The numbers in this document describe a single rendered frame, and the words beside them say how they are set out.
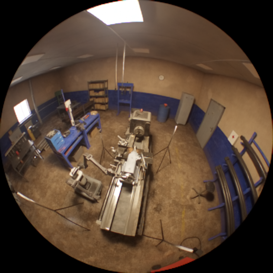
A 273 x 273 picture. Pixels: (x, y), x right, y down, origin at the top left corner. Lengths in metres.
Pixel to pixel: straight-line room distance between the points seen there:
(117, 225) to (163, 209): 1.29
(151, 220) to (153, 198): 0.61
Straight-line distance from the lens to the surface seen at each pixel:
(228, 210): 2.98
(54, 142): 2.55
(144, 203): 2.04
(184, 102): 5.19
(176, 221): 2.67
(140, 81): 5.31
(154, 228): 2.48
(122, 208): 1.68
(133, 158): 1.54
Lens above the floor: 2.39
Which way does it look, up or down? 39 degrees down
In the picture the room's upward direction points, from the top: 6 degrees clockwise
